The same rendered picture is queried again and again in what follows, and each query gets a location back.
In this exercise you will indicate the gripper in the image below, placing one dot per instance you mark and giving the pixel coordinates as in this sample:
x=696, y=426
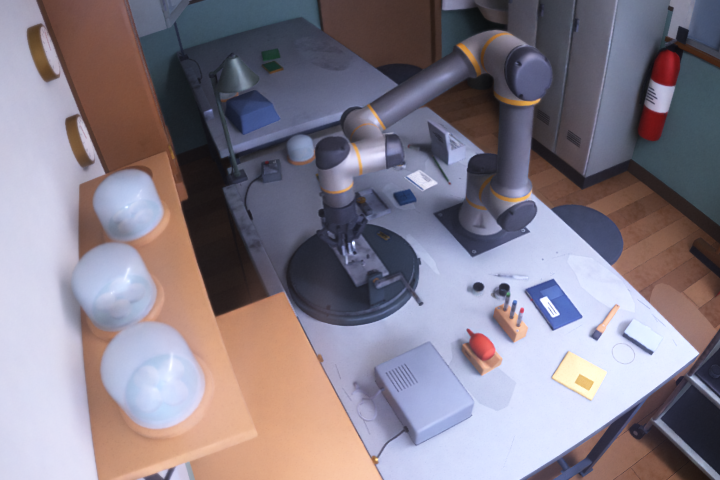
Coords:
x=339, y=219

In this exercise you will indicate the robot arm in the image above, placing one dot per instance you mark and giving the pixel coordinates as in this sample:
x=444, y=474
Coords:
x=432, y=78

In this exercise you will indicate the grey tray plate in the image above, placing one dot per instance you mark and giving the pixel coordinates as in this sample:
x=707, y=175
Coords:
x=360, y=270

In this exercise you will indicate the dark round timegrapher base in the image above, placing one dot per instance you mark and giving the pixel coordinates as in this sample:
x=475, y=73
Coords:
x=318, y=288

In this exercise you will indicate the dark holder head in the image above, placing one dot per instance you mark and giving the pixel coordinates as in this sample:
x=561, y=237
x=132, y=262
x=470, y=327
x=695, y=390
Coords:
x=377, y=289

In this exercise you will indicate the small grey device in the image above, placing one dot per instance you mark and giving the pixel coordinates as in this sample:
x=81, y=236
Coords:
x=373, y=203

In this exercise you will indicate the small blue square pad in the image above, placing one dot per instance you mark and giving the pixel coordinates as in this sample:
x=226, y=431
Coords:
x=405, y=197

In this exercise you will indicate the grey lever rod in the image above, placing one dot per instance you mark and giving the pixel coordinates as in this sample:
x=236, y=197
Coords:
x=409, y=289

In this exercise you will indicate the white card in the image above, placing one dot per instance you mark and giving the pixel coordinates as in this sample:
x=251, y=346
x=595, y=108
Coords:
x=421, y=180

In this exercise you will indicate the white dome with orange rim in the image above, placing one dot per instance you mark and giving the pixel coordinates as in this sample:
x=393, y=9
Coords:
x=300, y=149

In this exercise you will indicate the green pencil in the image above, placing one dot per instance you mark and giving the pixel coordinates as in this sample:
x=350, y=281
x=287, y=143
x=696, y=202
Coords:
x=439, y=167

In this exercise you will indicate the dark square base sheet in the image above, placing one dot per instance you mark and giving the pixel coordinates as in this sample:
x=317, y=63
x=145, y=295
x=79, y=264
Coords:
x=479, y=241

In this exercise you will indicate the grey angled display stand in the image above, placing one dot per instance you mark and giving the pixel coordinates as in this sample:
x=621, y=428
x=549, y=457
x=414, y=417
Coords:
x=445, y=144

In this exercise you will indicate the black round cap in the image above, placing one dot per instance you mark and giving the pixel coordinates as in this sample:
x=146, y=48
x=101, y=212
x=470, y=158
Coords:
x=479, y=287

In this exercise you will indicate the blue box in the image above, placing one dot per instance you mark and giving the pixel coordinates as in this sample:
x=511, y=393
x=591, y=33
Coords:
x=252, y=111

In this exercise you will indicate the black loupe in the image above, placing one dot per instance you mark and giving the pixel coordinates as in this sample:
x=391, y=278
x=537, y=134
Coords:
x=503, y=290

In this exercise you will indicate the low wooden cabinet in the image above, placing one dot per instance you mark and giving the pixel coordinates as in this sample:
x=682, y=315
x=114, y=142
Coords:
x=276, y=390

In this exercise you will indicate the wooden shelf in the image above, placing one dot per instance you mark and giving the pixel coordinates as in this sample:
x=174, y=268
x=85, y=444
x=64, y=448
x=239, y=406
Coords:
x=186, y=282

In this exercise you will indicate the white pen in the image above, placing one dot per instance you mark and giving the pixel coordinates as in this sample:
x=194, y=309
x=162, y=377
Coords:
x=511, y=276

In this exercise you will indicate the grey instrument box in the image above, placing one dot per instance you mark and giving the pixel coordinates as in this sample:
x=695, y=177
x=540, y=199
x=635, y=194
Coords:
x=423, y=393

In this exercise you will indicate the red rubber blower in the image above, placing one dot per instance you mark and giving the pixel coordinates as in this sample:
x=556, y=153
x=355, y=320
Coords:
x=481, y=346

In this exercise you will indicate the dark round stool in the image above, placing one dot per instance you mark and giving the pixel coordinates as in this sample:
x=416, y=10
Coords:
x=591, y=231
x=399, y=72

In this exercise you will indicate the grey table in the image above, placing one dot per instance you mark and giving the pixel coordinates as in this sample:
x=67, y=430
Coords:
x=318, y=66

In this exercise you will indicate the wooden blower block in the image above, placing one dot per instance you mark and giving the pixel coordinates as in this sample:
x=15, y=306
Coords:
x=481, y=363

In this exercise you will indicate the wooden screwdriver stand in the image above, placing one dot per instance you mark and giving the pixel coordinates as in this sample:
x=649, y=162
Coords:
x=510, y=324

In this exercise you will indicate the green square pad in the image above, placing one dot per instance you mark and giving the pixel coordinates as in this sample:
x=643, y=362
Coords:
x=272, y=67

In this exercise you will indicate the green desk lamp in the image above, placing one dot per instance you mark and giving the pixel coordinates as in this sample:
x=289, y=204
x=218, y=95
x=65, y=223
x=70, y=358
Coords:
x=235, y=77

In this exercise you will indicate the blue book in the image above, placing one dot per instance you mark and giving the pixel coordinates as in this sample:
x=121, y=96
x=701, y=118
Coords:
x=553, y=305

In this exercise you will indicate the glass dome on wooden base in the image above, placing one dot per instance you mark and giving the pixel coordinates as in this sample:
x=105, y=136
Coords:
x=128, y=204
x=153, y=375
x=114, y=289

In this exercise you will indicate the yellow envelope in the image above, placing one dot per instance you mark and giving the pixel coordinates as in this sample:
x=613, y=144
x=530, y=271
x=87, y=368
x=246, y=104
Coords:
x=578, y=373

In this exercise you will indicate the tall wooden cabinet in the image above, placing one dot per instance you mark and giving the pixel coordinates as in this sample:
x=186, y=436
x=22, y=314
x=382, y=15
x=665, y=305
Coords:
x=114, y=84

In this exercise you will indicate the grey metal locker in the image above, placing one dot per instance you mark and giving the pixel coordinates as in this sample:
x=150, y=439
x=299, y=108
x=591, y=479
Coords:
x=600, y=78

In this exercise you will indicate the white and black block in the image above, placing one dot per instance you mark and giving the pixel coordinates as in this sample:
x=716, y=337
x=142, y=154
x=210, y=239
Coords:
x=642, y=336

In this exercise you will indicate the red fire extinguisher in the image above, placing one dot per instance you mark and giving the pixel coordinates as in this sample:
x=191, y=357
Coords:
x=659, y=96

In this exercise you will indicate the wooden broom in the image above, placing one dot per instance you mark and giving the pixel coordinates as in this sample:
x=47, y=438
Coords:
x=717, y=255

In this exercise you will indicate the grey drawer cart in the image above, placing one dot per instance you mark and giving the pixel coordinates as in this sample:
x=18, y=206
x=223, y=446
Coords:
x=708, y=396

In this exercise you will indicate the window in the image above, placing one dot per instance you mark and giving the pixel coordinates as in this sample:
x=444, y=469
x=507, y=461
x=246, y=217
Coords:
x=717, y=27

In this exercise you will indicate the dark switch box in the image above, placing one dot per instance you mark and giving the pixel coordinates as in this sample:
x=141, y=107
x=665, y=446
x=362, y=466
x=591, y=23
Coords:
x=271, y=171

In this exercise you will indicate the brass rimmed wall clock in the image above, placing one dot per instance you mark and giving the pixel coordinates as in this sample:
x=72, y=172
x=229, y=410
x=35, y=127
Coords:
x=42, y=53
x=80, y=141

